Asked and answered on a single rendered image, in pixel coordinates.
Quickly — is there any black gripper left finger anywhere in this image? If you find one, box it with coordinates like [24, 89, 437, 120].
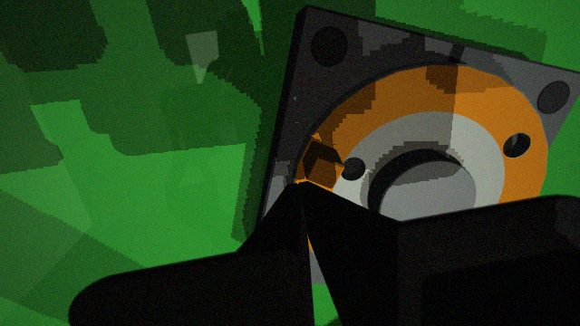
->
[68, 183, 314, 326]

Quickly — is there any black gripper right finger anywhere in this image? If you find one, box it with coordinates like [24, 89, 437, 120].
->
[298, 181, 580, 326]

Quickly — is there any orange and grey round plate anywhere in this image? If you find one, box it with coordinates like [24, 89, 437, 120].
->
[291, 61, 548, 209]

